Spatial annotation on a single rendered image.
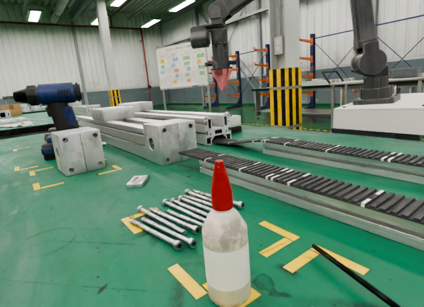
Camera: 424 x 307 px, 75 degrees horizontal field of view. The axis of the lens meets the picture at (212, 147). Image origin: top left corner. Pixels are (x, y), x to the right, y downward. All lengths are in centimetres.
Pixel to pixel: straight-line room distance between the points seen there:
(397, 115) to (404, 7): 775
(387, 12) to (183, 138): 832
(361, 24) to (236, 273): 89
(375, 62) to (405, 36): 754
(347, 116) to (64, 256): 86
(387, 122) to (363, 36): 27
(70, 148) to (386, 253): 62
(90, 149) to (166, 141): 18
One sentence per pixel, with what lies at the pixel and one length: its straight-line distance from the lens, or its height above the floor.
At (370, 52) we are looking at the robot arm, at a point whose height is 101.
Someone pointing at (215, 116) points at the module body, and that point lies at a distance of 88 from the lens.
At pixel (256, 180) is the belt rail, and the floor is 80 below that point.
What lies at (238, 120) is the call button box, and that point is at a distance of 100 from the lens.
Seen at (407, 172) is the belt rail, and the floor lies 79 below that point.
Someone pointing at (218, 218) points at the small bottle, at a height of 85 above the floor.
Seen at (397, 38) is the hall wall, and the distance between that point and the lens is 862.
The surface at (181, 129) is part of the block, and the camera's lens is 67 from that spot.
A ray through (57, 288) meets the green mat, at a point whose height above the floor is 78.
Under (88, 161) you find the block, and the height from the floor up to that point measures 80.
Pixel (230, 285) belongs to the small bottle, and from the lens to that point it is 24.
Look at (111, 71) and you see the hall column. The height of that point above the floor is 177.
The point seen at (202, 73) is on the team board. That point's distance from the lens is 637.
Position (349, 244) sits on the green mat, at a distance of 34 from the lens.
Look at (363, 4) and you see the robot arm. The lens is 103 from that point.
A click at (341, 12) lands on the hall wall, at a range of 932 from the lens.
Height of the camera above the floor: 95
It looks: 13 degrees down
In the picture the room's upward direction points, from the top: 5 degrees counter-clockwise
